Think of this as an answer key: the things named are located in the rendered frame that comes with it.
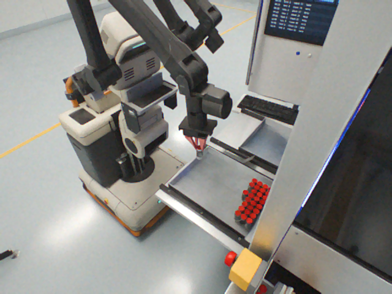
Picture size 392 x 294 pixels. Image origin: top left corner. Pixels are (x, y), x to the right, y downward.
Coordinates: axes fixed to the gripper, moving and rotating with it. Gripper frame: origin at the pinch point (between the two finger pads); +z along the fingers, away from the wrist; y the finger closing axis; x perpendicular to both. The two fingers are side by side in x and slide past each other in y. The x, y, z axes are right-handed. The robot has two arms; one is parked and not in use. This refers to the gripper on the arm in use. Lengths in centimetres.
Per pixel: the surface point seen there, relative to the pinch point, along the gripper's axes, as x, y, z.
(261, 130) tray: 46, 14, 24
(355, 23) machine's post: -22, 28, -42
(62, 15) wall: 345, -419, 46
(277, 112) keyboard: 72, 18, 29
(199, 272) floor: 6, -10, 113
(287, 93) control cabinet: 87, 22, 24
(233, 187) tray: 8.6, 9.4, 25.5
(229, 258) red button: -24.2, 16.7, 14.7
